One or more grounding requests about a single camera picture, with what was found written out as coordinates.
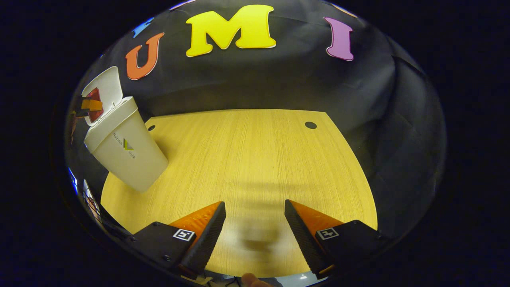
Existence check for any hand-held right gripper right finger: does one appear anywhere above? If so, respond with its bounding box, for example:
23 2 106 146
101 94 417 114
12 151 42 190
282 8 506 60
284 199 395 280

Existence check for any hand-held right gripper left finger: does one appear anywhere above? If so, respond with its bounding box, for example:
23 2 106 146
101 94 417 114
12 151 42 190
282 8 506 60
125 201 227 280

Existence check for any red pop can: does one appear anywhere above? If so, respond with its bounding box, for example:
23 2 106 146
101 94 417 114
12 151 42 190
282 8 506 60
86 87 104 123

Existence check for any white desktop garbage bin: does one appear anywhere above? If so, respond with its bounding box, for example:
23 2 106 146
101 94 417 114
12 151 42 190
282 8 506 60
82 66 169 193

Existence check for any wooden desktop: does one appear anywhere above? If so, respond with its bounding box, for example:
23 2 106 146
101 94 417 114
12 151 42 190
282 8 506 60
100 108 378 279

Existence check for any computer monitor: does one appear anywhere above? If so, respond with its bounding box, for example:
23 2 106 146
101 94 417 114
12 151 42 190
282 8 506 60
67 167 79 195

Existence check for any white side desk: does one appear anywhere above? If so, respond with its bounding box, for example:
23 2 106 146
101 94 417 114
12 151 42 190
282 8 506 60
82 179 102 226

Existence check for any black backdrop cloth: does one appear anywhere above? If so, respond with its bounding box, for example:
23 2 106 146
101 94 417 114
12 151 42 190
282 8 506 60
66 0 447 240

